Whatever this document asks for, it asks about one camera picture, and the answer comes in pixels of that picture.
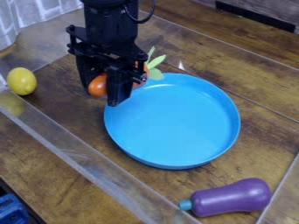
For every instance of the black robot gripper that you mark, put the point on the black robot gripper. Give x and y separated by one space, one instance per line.
104 43

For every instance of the orange toy carrot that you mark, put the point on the orange toy carrot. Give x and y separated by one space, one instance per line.
97 85

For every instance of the blue round tray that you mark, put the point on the blue round tray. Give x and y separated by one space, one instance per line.
176 124

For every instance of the yellow toy lemon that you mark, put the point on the yellow toy lemon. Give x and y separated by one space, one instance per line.
21 81

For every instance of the white curtain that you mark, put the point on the white curtain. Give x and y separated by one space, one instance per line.
20 13

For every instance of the black baseboard strip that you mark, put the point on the black baseboard strip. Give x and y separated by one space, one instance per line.
254 16

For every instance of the blue plastic crate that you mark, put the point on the blue plastic crate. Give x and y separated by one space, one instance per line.
12 211

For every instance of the purple toy eggplant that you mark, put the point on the purple toy eggplant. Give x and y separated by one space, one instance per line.
244 196

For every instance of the clear acrylic barrier wall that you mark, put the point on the clear acrylic barrier wall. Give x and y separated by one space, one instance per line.
58 159

